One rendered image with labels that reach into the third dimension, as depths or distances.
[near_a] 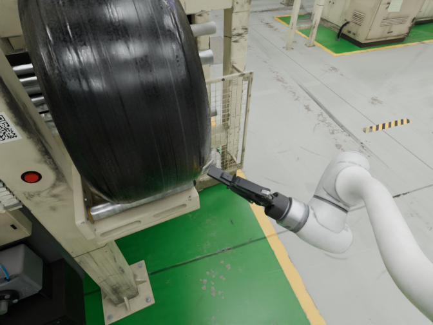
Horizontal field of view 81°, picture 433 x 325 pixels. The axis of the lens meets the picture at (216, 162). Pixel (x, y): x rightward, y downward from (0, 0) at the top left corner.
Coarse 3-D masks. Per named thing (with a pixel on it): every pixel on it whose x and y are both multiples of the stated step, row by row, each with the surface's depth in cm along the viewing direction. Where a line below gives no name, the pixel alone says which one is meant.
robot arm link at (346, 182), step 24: (336, 168) 69; (360, 168) 66; (336, 192) 67; (360, 192) 59; (384, 192) 54; (384, 216) 48; (384, 240) 45; (408, 240) 43; (408, 264) 38; (432, 264) 37; (408, 288) 36; (432, 288) 33; (432, 312) 32
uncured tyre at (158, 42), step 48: (48, 0) 43; (96, 0) 44; (144, 0) 47; (48, 48) 42; (96, 48) 43; (144, 48) 45; (192, 48) 51; (48, 96) 44; (96, 96) 44; (144, 96) 46; (192, 96) 50; (96, 144) 46; (144, 144) 50; (192, 144) 55; (96, 192) 59; (144, 192) 62
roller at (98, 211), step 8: (192, 184) 86; (168, 192) 83; (176, 192) 85; (144, 200) 81; (152, 200) 83; (88, 208) 77; (96, 208) 77; (104, 208) 77; (112, 208) 78; (120, 208) 79; (128, 208) 80; (96, 216) 77; (104, 216) 78
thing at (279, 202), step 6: (276, 192) 72; (258, 198) 70; (264, 198) 68; (276, 198) 69; (282, 198) 70; (288, 198) 71; (264, 204) 73; (270, 204) 70; (276, 204) 68; (282, 204) 69; (264, 210) 73; (270, 210) 69; (276, 210) 69; (282, 210) 69; (270, 216) 71; (276, 216) 69
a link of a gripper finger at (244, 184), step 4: (236, 176) 69; (240, 180) 68; (244, 180) 68; (236, 184) 68; (240, 184) 68; (244, 184) 68; (248, 184) 68; (252, 184) 68; (256, 184) 68; (244, 188) 68; (248, 188) 67; (252, 188) 67; (256, 188) 67; (260, 188) 67; (264, 188) 67; (268, 188) 67; (252, 192) 68; (256, 192) 67; (260, 192) 67; (264, 196) 66; (268, 196) 66
